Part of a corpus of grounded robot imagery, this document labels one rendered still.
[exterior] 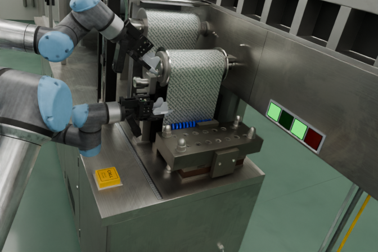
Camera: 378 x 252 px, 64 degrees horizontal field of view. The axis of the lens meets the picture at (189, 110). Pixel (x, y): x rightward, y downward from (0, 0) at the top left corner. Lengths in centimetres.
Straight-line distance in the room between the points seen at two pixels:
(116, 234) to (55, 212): 124
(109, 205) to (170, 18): 77
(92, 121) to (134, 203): 30
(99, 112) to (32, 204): 142
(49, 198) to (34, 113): 170
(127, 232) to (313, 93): 75
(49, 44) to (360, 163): 88
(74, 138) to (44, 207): 127
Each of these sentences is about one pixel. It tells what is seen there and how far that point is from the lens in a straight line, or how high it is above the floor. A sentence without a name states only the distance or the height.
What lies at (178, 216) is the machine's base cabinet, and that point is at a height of 81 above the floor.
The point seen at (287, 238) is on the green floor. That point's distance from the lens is 238.
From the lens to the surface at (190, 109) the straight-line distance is 121.
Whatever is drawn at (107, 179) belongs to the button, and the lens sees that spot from 108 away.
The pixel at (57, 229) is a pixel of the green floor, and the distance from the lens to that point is 218.
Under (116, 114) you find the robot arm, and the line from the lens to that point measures 104.
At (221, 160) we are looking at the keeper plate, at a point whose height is 99.
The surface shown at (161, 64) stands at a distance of 110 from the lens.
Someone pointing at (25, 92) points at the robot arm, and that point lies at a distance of 71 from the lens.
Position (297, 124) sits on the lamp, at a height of 120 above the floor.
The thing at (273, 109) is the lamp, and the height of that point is 119.
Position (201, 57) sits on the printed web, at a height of 130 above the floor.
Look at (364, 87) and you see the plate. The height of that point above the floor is 140.
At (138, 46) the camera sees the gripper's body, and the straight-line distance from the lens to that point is 102.
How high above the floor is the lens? 164
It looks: 27 degrees down
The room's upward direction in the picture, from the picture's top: 10 degrees clockwise
